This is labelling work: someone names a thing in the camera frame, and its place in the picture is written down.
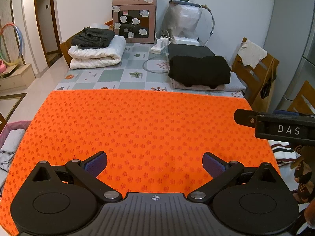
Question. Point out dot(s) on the light grey cloth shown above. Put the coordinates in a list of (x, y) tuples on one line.
[(235, 82)]

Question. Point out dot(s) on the pink water dispenser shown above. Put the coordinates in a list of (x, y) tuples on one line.
[(147, 17)]

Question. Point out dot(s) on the pink folded garment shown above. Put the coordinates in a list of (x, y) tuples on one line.
[(196, 87)]

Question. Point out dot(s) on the pink toy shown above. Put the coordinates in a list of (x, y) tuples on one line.
[(2, 66)]

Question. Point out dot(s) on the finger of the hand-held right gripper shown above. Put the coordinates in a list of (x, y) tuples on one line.
[(243, 118)]

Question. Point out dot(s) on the leaf patterned tablecloth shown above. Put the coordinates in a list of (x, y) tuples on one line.
[(110, 76)]

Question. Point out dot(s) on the brown patterned cloth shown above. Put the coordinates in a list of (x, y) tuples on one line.
[(304, 172)]

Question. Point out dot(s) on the plastic-covered appliance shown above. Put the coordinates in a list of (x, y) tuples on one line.
[(184, 17)]

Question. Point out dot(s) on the white folded quilt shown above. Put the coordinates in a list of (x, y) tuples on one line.
[(98, 54)]

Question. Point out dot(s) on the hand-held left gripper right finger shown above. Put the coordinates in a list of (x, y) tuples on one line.
[(212, 163)]

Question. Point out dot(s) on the dark grey garment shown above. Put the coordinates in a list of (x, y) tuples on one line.
[(189, 50)]

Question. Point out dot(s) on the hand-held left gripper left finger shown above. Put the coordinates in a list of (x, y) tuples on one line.
[(97, 163)]

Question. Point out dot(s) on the orange patterned mat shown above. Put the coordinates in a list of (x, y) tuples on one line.
[(147, 127)]

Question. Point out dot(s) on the pink fabric basket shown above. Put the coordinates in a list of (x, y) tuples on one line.
[(14, 125)]

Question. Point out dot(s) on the dark grey folded clothes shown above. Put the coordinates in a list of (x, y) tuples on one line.
[(93, 38)]

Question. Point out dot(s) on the beige cabinet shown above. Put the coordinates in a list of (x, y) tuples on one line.
[(17, 78)]

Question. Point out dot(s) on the white power strip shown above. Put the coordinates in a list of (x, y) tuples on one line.
[(157, 49)]

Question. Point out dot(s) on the light grey clothes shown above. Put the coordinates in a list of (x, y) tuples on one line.
[(9, 142)]

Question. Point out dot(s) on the dark wooden doorway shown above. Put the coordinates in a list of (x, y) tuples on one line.
[(44, 29)]

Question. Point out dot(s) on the silver refrigerator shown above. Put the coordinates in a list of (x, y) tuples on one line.
[(307, 66)]

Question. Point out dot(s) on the colourful hula hoop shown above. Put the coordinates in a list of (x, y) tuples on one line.
[(21, 36)]

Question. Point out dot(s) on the black garment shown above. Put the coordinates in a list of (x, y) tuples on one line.
[(196, 71)]

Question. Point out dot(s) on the white cloth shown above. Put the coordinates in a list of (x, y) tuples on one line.
[(252, 51)]

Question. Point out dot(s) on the striped white sweater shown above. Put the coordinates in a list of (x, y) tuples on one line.
[(283, 152)]

